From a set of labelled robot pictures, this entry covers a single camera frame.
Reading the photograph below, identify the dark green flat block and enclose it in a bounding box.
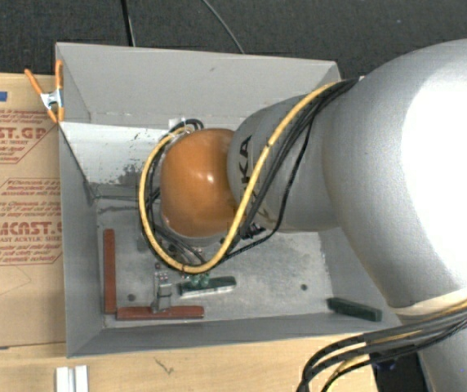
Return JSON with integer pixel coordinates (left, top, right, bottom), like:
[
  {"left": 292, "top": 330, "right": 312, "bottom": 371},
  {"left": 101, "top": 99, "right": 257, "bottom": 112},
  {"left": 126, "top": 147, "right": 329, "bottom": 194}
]
[
  {"left": 326, "top": 296, "right": 384, "bottom": 323},
  {"left": 176, "top": 275, "right": 238, "bottom": 298}
]

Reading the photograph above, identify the red-brown flat block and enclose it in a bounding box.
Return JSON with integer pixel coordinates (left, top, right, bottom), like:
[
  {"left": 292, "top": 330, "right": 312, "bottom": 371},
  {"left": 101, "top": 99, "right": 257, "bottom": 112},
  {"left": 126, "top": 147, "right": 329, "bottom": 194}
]
[
  {"left": 102, "top": 229, "right": 118, "bottom": 315},
  {"left": 115, "top": 305, "right": 206, "bottom": 322}
]

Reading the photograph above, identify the grey metal bin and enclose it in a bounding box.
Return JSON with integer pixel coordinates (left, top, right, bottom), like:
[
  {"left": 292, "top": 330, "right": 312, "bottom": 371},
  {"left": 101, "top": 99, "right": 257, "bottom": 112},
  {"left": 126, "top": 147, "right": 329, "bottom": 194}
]
[{"left": 55, "top": 42, "right": 403, "bottom": 359}]

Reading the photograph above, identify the brown cardboard board red print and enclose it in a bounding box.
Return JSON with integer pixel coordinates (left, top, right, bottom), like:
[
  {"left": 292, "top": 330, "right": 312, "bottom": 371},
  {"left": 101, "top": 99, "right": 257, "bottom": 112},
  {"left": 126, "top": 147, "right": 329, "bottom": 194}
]
[{"left": 0, "top": 70, "right": 68, "bottom": 351}]

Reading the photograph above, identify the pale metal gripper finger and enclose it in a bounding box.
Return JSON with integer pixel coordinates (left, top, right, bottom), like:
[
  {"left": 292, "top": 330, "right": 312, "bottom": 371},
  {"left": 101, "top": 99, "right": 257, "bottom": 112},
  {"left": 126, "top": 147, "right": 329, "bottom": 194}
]
[
  {"left": 150, "top": 270, "right": 169, "bottom": 314},
  {"left": 156, "top": 283, "right": 174, "bottom": 314}
]

